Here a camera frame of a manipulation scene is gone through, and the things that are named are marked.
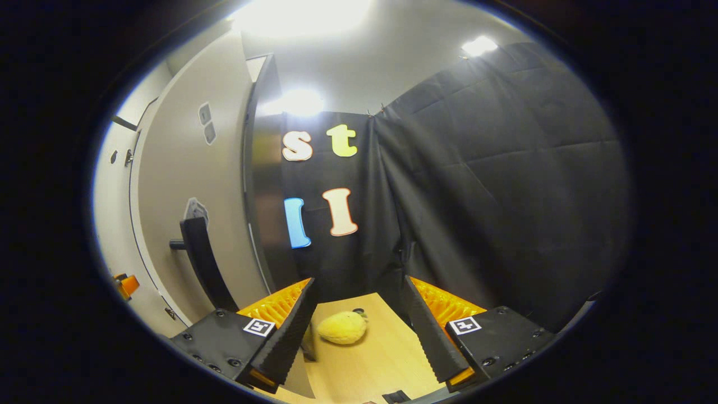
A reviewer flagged ceiling light panel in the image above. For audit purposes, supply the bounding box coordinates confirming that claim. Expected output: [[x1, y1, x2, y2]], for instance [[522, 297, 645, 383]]
[[231, 0, 374, 39], [460, 35, 500, 58]]

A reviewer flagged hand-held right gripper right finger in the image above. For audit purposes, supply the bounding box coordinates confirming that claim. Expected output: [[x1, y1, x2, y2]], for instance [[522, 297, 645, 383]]
[[404, 275, 561, 393]]

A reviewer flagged black backdrop cloth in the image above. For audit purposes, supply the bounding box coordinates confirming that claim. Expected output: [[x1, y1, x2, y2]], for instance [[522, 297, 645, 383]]
[[280, 40, 632, 334]]

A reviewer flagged grey shoe cabinet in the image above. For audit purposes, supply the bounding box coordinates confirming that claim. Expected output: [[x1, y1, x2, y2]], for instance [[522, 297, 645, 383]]
[[93, 28, 301, 360]]

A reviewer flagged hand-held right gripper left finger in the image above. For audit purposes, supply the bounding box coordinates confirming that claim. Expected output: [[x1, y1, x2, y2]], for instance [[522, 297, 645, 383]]
[[168, 277, 318, 393]]

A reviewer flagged grey cabinet door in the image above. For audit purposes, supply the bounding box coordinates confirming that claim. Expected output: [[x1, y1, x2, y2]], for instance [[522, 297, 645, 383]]
[[130, 31, 273, 315], [93, 115, 188, 340]]

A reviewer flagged yellow plush toy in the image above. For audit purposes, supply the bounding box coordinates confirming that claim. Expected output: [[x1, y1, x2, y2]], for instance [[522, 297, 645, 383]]
[[317, 310, 369, 345]]

